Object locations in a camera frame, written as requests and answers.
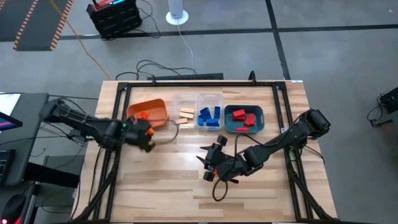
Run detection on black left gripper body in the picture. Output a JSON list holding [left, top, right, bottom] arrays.
[[125, 115, 149, 152]]

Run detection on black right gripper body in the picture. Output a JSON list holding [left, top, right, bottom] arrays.
[[203, 134, 253, 184]]

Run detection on orange plastic bin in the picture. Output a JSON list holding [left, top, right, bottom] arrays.
[[126, 98, 169, 129]]

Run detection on dark teal plastic bin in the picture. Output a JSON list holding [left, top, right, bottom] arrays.
[[223, 104, 266, 134]]

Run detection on clear plastic bin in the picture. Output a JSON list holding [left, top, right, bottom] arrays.
[[172, 91, 200, 131], [197, 91, 224, 131]]

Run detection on black power strip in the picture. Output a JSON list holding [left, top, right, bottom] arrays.
[[146, 72, 224, 82]]

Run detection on black equipment case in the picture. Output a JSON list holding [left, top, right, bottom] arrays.
[[86, 0, 144, 40]]

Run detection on black side desk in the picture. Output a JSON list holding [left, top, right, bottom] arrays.
[[0, 92, 50, 188]]

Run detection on white round-base stand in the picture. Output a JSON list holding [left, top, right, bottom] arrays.
[[165, 0, 190, 26]]

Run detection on computer screen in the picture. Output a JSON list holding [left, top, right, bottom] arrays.
[[0, 111, 24, 132]]

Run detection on red electronic device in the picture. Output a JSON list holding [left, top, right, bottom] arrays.
[[92, 0, 125, 11]]

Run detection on white sheet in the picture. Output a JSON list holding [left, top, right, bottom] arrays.
[[0, 93, 21, 116]]

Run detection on backlit keyboard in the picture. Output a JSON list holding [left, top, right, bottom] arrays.
[[0, 149, 17, 188]]

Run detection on black computer mouse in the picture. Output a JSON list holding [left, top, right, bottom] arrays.
[[0, 194, 26, 224]]

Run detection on black hazard-striped floor mat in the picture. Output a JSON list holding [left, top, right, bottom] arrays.
[[0, 0, 74, 52]]

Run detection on black floor equipment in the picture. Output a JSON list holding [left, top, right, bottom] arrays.
[[366, 86, 398, 128]]

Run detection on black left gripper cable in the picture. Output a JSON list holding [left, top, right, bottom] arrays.
[[154, 119, 180, 146]]

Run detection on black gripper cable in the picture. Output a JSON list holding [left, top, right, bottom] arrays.
[[212, 179, 229, 202], [154, 119, 180, 146]]

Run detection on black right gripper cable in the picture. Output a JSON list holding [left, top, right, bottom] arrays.
[[212, 179, 229, 202]]

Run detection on black floor cables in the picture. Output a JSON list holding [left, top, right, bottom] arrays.
[[115, 59, 198, 81]]

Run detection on black aluminium table frame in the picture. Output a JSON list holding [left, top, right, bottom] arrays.
[[70, 70, 338, 223]]

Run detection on white power cable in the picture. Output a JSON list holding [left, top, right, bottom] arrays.
[[176, 24, 196, 71]]

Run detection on yellow floor cable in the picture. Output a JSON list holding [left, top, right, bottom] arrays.
[[49, 0, 111, 80]]

